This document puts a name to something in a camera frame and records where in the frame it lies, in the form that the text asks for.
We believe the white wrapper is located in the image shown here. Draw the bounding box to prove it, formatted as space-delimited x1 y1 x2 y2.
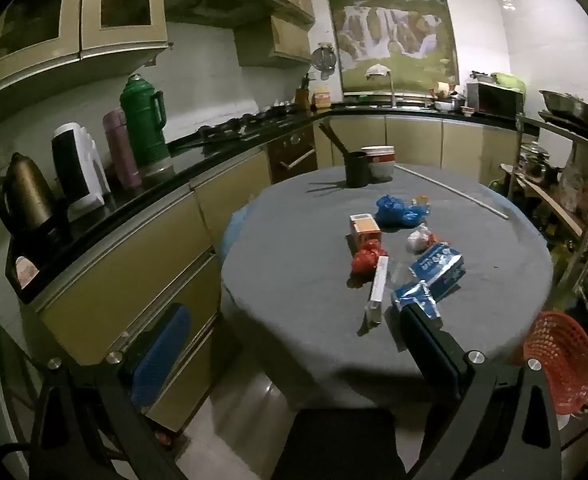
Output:
406 224 442 253

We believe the black kitchen countertop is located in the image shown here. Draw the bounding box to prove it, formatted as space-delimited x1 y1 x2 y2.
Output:
6 102 539 306

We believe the black chair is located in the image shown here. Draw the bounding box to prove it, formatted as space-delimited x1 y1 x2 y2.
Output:
273 407 405 480

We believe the long white rod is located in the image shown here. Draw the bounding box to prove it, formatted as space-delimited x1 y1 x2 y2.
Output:
395 164 509 220

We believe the glass door wall cabinet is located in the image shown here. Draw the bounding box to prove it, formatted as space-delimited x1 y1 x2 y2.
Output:
0 0 86 105
80 0 169 61

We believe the pink thermos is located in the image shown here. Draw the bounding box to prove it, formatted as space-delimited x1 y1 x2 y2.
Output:
102 108 142 189

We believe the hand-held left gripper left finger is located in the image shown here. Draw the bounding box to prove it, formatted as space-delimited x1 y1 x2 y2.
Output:
29 302 195 480

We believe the waterfall wall poster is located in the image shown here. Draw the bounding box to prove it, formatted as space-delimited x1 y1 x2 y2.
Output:
319 0 460 93

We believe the microwave oven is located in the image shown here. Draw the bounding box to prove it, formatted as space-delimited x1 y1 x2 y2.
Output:
466 81 524 120

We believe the red plastic bag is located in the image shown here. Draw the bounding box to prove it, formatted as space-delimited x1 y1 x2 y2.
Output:
351 240 389 275

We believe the metal shelf rack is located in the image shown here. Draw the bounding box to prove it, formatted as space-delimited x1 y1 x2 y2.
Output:
506 112 588 411

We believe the blue silver foil packet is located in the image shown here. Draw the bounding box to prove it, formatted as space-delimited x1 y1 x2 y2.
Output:
391 280 444 329

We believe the small beige wall cabinet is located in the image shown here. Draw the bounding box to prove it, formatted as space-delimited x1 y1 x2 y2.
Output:
236 15 315 67

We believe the white bowl red pattern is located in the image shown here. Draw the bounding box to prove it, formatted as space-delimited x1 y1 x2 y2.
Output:
366 154 395 184

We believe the knife block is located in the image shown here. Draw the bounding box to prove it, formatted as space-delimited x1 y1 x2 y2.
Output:
296 74 312 110

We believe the long white box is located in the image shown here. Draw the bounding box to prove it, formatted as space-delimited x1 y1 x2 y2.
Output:
364 256 391 324

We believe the green bag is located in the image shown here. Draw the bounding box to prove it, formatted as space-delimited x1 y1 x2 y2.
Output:
491 72 527 93

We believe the large metal basin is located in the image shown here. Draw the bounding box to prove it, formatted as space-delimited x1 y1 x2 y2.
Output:
538 90 588 126

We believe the steel pot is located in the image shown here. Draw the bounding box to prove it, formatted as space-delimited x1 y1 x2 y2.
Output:
521 142 562 181

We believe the hanging metal strainer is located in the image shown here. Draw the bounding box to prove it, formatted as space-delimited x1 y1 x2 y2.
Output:
311 42 337 81

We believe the grey tablecloth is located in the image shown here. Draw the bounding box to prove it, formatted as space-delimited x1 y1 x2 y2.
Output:
219 162 557 406

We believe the orange white carton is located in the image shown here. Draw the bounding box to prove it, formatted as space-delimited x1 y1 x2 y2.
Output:
349 213 382 252

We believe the sink faucet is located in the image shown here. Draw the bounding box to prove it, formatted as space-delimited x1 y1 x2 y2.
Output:
366 64 399 108

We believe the green thermos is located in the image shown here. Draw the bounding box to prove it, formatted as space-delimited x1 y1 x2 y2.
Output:
120 74 171 168

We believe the red plastic basket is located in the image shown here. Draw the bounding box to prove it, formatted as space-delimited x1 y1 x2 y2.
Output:
522 311 588 416

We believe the built-in oven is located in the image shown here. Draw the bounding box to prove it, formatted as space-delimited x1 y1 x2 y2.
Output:
268 125 319 184

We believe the wooden board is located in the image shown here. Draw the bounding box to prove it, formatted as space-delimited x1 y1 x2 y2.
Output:
498 162 584 238

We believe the blue plastic bag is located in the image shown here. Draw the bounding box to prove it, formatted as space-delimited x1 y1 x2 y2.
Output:
375 195 427 228

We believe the black appliance pink label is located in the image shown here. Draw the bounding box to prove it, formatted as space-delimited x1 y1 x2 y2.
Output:
5 210 75 303

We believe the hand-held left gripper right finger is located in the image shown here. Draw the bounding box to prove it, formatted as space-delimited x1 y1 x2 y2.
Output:
399 302 564 480

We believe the gas stove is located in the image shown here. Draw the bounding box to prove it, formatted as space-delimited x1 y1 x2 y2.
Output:
196 110 295 142

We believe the bronze kettle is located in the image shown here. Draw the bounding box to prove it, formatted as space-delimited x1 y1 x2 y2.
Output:
0 152 57 236

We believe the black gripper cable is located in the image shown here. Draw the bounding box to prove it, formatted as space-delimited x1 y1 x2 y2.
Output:
0 441 36 462

